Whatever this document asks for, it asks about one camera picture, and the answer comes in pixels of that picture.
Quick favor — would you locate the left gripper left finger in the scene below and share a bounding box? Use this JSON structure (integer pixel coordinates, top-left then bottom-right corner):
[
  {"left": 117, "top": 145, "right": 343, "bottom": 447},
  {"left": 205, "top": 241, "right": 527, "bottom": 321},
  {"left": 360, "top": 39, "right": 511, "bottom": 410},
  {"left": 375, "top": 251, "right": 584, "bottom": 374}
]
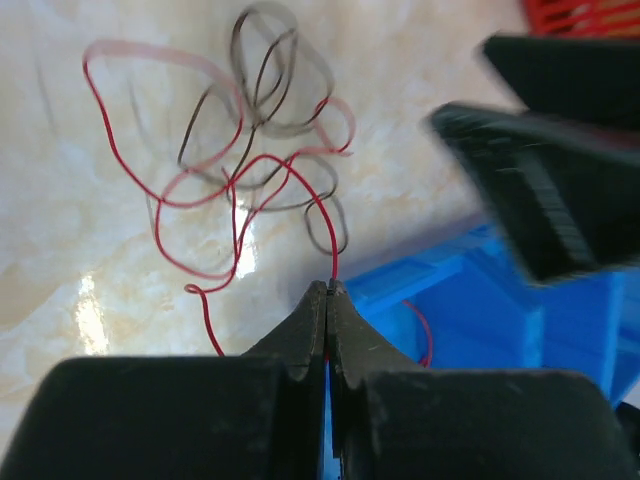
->
[{"left": 1, "top": 281, "right": 326, "bottom": 479}]

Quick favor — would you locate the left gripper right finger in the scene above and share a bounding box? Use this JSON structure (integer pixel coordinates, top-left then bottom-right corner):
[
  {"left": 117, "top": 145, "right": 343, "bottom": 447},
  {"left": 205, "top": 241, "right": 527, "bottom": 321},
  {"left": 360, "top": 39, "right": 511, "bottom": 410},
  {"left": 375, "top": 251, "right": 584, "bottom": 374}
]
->
[{"left": 326, "top": 280, "right": 638, "bottom": 479}]

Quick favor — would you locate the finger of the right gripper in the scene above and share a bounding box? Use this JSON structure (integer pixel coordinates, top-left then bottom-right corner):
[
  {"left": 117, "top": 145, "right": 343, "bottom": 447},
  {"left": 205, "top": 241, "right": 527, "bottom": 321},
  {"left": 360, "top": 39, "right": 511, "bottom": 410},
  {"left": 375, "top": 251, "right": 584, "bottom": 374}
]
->
[
  {"left": 482, "top": 35, "right": 639, "bottom": 130},
  {"left": 424, "top": 102, "right": 639, "bottom": 285}
]

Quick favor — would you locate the red plastic shopping basket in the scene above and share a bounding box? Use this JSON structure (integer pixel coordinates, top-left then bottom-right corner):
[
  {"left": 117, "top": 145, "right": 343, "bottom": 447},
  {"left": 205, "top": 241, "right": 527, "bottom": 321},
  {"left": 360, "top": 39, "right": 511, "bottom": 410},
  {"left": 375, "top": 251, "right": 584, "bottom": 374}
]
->
[{"left": 521, "top": 0, "right": 639, "bottom": 40}]

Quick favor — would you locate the blue three-compartment plastic tray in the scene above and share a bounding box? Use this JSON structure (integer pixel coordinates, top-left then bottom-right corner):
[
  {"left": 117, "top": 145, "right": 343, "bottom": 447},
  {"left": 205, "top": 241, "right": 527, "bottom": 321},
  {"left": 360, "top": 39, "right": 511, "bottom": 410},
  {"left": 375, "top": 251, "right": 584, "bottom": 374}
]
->
[{"left": 340, "top": 227, "right": 639, "bottom": 475}]

